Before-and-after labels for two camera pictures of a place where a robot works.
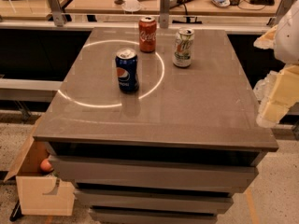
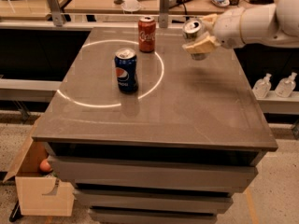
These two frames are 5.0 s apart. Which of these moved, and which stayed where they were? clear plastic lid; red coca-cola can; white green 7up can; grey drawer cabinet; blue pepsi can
Moved: white green 7up can
Stayed: blue pepsi can; clear plastic lid; grey drawer cabinet; red coca-cola can
